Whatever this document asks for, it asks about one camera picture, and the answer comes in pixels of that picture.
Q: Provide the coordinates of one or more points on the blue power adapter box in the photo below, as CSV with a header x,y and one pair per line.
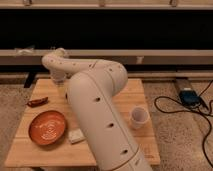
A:
x,y
189,97

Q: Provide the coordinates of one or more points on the white sponge block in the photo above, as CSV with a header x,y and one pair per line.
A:
x,y
76,136

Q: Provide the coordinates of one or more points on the orange ceramic plate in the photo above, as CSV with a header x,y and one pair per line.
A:
x,y
47,127

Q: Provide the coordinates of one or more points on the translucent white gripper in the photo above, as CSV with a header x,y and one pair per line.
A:
x,y
58,77

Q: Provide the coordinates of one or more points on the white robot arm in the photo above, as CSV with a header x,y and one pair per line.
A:
x,y
91,84

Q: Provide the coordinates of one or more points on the translucent plastic cup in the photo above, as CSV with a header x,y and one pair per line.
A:
x,y
138,117

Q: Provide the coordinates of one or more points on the black bench leg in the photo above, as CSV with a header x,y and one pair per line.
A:
x,y
29,80

